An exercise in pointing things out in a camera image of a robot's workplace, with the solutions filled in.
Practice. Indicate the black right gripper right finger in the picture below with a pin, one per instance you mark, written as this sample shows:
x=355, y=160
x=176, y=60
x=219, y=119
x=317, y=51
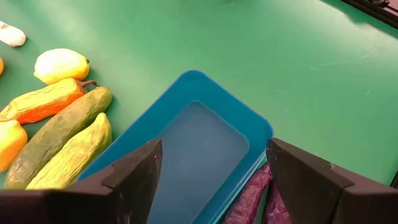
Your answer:
x=335, y=202

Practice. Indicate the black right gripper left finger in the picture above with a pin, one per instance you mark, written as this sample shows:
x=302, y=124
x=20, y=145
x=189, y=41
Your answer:
x=77, y=205

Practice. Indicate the green pepper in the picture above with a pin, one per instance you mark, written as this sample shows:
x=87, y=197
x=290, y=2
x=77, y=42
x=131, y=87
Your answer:
x=74, y=158

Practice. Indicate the dark green cucumber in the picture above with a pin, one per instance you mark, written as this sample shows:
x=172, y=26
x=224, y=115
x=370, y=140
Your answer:
x=59, y=137

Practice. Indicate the purple eggplant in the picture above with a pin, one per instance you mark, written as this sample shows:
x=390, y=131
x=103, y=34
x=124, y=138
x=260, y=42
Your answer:
x=248, y=199

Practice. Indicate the orange carrot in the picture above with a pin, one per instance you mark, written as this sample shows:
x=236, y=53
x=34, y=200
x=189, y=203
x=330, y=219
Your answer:
x=43, y=101

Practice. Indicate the blue plastic bin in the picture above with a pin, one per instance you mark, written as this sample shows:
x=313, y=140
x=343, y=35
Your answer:
x=202, y=149

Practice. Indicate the green table mat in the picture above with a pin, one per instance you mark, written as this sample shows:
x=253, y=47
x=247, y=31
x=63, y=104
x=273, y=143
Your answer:
x=280, y=62

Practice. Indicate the small garlic clove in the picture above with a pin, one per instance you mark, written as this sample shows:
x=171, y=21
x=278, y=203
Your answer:
x=11, y=35

